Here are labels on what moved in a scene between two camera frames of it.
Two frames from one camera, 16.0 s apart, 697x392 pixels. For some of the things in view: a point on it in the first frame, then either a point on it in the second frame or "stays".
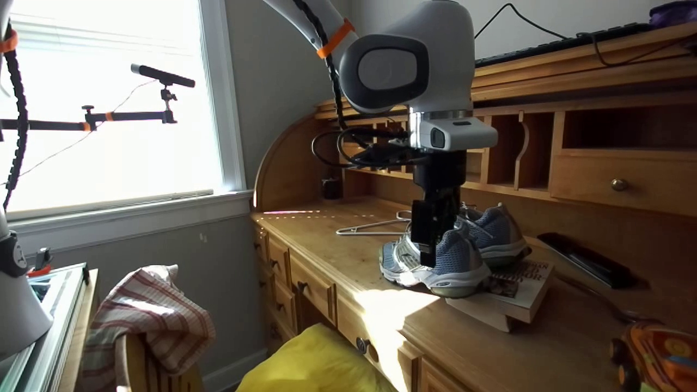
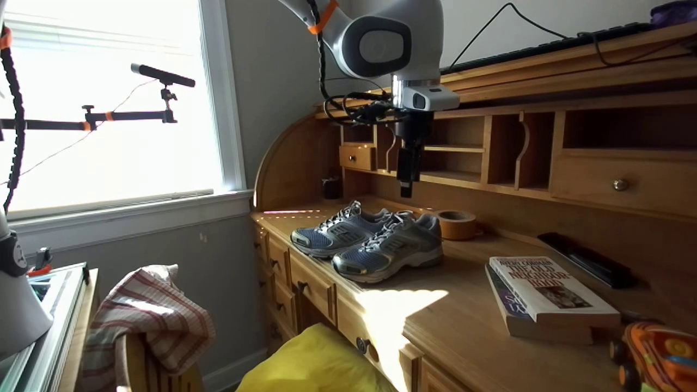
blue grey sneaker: (498, 235) to (339, 230)
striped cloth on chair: (151, 300) stays
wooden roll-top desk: (594, 158) stays
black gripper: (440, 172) to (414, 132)
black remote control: (604, 266) stays
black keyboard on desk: (574, 38) stays
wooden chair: (139, 370) stays
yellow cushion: (317, 358) stays
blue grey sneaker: (458, 267) to (395, 247)
